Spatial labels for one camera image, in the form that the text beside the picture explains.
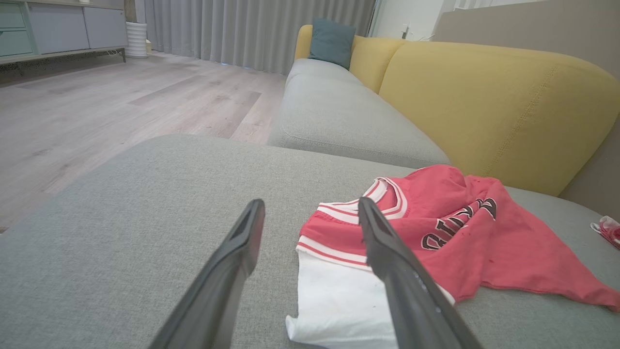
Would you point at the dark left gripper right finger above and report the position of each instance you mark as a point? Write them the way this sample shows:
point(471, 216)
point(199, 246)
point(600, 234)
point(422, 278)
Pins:
point(411, 305)

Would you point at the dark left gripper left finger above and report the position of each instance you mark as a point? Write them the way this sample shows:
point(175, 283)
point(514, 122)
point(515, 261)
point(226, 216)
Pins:
point(218, 300)

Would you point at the red basketball jersey white trim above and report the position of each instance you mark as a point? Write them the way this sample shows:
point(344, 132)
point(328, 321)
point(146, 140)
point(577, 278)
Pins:
point(484, 252)

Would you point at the red shorts white trim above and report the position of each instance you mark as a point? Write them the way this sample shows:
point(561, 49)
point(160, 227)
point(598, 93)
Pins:
point(609, 232)

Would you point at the grey fabric sofa chaise seat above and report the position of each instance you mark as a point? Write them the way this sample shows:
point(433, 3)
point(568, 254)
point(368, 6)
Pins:
point(121, 218)

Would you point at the grey sofa seat cushion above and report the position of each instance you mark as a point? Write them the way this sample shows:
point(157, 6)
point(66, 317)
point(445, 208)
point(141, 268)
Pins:
point(339, 116)

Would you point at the wide yellow sofa backrest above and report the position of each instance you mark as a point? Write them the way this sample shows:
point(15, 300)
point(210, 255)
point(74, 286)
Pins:
point(484, 111)

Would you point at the narrow yellow sofa backrest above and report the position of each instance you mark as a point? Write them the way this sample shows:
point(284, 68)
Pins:
point(370, 60)

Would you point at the yellow sofa armrest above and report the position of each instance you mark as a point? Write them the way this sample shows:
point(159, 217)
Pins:
point(302, 43)

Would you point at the white ribbed plant pot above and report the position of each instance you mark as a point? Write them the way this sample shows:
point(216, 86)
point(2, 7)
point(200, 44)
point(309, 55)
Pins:
point(136, 41)

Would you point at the grey pleated curtain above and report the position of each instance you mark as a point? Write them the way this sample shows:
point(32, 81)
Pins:
point(242, 29)

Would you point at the teal throw pillow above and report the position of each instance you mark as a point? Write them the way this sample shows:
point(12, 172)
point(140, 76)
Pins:
point(332, 43)

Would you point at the brown plant trunk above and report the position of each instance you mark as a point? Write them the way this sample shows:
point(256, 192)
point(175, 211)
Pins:
point(130, 9)

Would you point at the grey green sideboard cabinet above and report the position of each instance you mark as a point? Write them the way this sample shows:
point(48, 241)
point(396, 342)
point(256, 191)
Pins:
point(58, 26)

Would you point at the small white wall charger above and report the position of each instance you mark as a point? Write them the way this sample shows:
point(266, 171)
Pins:
point(406, 31)

